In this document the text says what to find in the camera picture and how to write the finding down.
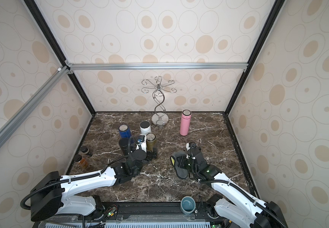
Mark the grey yellow cleaning cloth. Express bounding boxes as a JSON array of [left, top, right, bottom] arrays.
[[171, 151, 189, 180]]

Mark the pink thermos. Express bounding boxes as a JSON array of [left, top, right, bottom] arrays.
[[180, 109, 192, 136]]

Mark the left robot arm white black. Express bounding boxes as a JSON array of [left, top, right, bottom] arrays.
[[20, 149, 157, 222]]

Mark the gold thermos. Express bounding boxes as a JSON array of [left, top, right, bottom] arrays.
[[146, 133, 158, 153]]

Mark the silver metal cup stand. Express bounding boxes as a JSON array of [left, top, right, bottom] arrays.
[[141, 76, 177, 126]]

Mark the orange spice jar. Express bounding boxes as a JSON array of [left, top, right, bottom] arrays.
[[73, 154, 88, 169]]

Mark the white thermos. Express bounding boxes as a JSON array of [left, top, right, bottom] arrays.
[[140, 121, 152, 135]]

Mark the black thermos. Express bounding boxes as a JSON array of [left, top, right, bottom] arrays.
[[118, 138, 132, 155]]

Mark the dark lid spice jar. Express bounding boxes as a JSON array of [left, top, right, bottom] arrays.
[[80, 146, 93, 158]]

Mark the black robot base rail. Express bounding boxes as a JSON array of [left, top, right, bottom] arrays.
[[33, 200, 239, 228]]

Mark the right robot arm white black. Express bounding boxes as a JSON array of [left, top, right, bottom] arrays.
[[171, 152, 288, 228]]

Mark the blue thermos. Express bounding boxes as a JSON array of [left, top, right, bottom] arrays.
[[118, 124, 132, 139]]

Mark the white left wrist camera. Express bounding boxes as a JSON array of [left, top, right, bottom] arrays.
[[136, 135, 147, 152]]

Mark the teal ceramic mug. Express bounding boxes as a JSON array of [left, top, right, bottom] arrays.
[[180, 196, 196, 215]]

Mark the left aluminium frame bar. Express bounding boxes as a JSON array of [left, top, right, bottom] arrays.
[[0, 66, 69, 148]]

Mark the horizontal aluminium frame bar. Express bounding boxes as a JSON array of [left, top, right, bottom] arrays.
[[68, 62, 248, 70]]

